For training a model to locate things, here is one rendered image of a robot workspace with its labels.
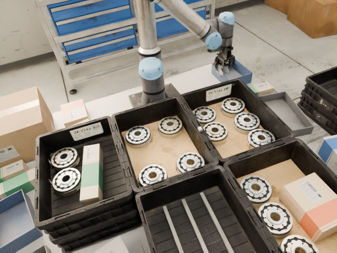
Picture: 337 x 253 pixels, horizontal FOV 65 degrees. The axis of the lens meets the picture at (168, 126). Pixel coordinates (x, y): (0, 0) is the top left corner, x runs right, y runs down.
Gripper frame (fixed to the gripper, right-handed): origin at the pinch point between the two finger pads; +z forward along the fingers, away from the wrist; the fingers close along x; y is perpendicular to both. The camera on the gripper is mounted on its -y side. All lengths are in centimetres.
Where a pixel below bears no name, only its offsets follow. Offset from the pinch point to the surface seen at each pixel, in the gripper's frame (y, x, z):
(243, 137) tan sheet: 53, -22, -8
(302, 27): -122, 198, 71
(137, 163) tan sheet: 45, -65, -8
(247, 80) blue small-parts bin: 10.0, 11.6, 2.3
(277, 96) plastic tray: 29.4, 16.7, 2.8
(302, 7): -133, 200, 50
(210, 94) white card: 28.7, -24.0, -14.0
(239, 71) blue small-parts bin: -1.6, 14.4, 3.8
